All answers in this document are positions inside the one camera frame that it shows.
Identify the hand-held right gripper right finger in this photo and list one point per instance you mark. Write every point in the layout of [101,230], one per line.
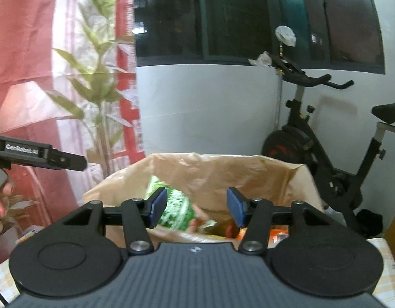
[236,207]

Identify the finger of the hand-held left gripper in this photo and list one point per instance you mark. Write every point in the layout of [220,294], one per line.
[69,161]

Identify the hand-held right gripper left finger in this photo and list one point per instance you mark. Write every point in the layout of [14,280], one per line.
[159,207]

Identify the large green snack packet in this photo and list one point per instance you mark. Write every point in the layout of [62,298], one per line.
[175,208]

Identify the cardboard box with plastic liner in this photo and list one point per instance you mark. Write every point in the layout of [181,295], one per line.
[216,179]

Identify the person's left hand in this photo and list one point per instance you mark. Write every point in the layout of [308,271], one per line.
[0,205]

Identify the black exercise bike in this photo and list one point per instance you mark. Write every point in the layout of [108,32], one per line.
[300,134]

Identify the pink printed backdrop cloth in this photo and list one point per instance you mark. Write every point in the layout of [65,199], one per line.
[40,38]

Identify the crumpled white tissue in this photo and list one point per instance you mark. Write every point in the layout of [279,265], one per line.
[261,59]

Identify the white plastic bag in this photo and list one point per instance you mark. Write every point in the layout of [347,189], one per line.
[285,35]

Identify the dark window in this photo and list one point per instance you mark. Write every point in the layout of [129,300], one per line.
[232,16]

